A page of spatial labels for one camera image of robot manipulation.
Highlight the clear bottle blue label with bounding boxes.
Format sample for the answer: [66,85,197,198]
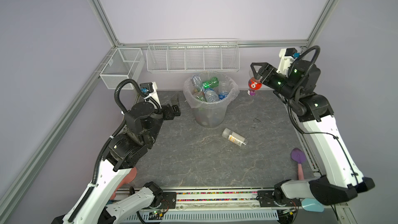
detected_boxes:
[218,81,231,100]

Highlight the green soda bottle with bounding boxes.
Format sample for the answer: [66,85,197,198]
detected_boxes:
[202,77,219,90]

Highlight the frosted bottle yellow label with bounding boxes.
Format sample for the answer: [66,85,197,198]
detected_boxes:
[222,128,247,147]

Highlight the Ganten clear water bottle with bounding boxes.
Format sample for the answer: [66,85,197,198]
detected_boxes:
[191,75,203,92]

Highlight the small blue label water bottle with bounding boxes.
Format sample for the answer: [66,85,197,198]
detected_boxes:
[204,88,219,103]

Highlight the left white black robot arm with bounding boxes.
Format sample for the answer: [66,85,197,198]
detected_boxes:
[52,79,181,224]

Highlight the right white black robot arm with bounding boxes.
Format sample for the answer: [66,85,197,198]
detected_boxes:
[250,46,375,205]

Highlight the clear plastic bin liner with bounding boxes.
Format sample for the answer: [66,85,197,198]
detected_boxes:
[183,71,239,110]

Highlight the grey mesh waste bin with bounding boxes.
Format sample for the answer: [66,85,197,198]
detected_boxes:
[188,72,238,128]

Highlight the pink round toy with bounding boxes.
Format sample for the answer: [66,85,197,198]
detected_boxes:
[110,167,137,200]

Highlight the purple pink toy shovel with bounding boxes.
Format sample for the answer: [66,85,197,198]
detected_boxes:
[291,148,306,180]

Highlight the teal toy shovel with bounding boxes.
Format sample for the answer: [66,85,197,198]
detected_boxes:
[301,198,324,213]

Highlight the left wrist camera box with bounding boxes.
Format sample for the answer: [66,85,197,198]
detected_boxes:
[140,82,161,109]

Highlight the white wire wall rack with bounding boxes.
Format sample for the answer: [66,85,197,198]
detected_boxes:
[147,38,240,73]

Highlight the white mesh wall basket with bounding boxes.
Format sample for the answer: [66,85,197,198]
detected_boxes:
[100,48,145,90]

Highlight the aluminium rail with beads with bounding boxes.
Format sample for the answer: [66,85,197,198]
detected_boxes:
[124,187,346,212]

